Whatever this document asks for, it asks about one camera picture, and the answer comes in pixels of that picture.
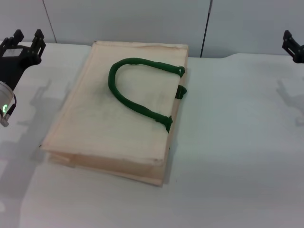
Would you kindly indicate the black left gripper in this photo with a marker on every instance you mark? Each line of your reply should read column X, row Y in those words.
column 14, row 60

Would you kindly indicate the dark vertical wall strip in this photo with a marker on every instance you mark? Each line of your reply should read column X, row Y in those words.
column 205, row 35

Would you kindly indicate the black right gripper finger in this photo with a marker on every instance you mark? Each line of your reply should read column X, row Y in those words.
column 295, row 48

